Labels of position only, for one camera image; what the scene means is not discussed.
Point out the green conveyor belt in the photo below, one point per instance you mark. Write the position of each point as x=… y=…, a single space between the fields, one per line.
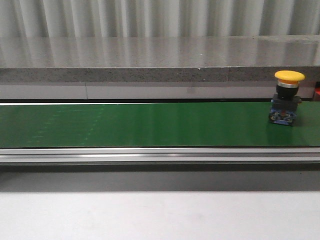
x=185 y=124

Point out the grey speckled stone counter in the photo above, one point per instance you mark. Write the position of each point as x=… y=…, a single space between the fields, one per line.
x=114 y=68

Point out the red object at right edge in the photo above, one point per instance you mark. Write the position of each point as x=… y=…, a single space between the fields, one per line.
x=316 y=96

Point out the grey pleated curtain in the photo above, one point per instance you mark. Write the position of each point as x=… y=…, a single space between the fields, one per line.
x=158 y=18

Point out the aluminium conveyor side rail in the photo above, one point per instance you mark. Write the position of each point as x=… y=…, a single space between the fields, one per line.
x=159 y=159

